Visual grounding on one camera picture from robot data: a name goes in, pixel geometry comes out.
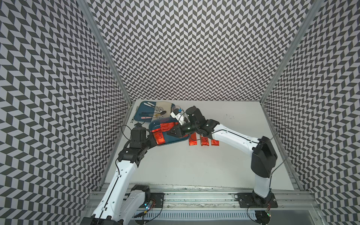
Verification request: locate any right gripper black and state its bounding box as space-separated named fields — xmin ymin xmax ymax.
xmin=166 ymin=121 xmax=199 ymax=137

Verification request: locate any red tea bag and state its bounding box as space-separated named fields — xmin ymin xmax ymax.
xmin=211 ymin=140 xmax=219 ymax=146
xmin=189 ymin=133 xmax=197 ymax=146
xmin=200 ymin=136 xmax=210 ymax=146
xmin=151 ymin=128 xmax=166 ymax=145
xmin=160 ymin=122 xmax=179 ymax=132

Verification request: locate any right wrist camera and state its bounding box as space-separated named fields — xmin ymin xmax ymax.
xmin=170 ymin=110 xmax=188 ymax=126

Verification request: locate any beige cloth napkin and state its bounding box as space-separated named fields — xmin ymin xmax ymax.
xmin=155 ymin=101 xmax=172 ymax=118

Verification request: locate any white handled spoon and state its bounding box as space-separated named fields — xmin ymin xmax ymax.
xmin=144 ymin=102 xmax=164 ymax=112
xmin=146 ymin=102 xmax=164 ymax=111

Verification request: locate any teal storage box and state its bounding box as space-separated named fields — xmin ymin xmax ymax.
xmin=149 ymin=117 xmax=189 ymax=145

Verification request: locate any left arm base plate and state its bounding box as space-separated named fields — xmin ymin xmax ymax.
xmin=139 ymin=192 xmax=165 ymax=209

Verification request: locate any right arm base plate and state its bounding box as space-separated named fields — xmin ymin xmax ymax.
xmin=235 ymin=191 xmax=278 ymax=209

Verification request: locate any green handled gold spoon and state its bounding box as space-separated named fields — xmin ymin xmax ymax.
xmin=141 ymin=113 xmax=162 ymax=117

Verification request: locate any pink plastic cup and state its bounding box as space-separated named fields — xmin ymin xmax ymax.
xmin=173 ymin=105 xmax=182 ymax=112

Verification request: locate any aluminium front rail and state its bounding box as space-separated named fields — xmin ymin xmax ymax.
xmin=84 ymin=184 xmax=321 ymax=212

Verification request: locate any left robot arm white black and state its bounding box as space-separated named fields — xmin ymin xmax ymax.
xmin=80 ymin=123 xmax=157 ymax=225

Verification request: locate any black spoon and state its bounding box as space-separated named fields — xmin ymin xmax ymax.
xmin=143 ymin=111 xmax=167 ymax=115

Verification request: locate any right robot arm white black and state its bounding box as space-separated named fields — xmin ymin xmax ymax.
xmin=167 ymin=106 xmax=278 ymax=200

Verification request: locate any teal flat tray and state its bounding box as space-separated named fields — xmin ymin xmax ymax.
xmin=134 ymin=100 xmax=175 ymax=123

